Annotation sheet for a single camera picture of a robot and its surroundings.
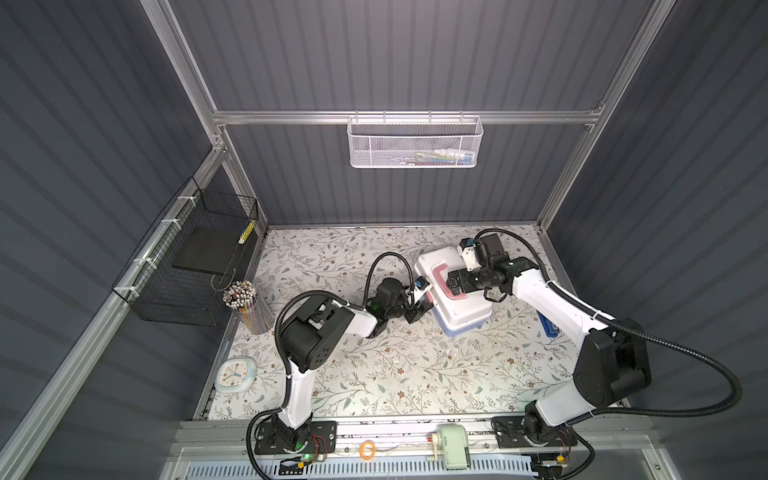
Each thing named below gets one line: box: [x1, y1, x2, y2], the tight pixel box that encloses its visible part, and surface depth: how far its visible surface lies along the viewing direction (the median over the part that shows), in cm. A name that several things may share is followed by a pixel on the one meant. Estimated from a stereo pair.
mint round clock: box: [214, 357, 257, 394], surface depth 82 cm
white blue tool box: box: [414, 247, 493, 336], surface depth 88 cm
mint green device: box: [432, 424, 471, 470], surface depth 69 cm
